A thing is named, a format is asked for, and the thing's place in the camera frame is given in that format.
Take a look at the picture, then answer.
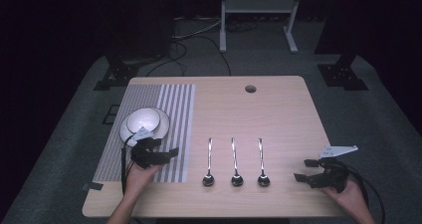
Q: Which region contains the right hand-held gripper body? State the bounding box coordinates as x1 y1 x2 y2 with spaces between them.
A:
310 144 359 194

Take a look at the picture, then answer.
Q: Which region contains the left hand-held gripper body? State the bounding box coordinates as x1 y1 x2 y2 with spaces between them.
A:
125 126 164 170

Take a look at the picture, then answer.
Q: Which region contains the person's left hand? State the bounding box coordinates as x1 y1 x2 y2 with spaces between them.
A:
124 161 164 199

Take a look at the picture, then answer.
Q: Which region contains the person's right hand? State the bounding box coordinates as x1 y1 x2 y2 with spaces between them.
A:
319 178 370 216

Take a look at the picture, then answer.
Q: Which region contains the white bowl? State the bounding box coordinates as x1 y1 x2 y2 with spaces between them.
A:
125 107 162 134

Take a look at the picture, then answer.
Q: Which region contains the grey striped placemat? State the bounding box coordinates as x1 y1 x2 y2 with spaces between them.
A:
93 83 196 184

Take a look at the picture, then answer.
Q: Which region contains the metal spoon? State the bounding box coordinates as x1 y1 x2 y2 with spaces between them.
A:
201 136 216 188
257 136 272 188
230 136 245 188

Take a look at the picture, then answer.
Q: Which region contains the black tape strip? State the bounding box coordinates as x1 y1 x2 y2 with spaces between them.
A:
82 180 105 192

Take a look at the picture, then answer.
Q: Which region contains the black stand base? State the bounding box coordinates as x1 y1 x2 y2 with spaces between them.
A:
93 53 167 92
316 51 369 92

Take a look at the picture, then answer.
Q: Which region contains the white metal stand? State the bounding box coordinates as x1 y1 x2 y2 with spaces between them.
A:
218 0 305 55

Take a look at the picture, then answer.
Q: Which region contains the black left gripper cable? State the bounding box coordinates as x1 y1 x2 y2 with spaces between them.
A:
119 135 136 196

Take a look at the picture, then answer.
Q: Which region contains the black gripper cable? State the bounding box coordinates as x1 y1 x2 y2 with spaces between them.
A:
341 161 387 224
119 135 136 196

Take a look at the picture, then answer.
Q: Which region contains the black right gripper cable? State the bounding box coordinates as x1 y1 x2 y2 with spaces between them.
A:
341 161 387 224

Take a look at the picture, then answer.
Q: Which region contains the black square floor frame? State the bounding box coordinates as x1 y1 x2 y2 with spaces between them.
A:
102 104 121 125

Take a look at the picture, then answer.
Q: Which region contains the black floor cable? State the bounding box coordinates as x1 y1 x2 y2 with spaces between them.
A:
144 34 233 78

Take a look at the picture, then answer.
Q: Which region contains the grey floor cable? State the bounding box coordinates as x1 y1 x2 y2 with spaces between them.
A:
171 17 223 41

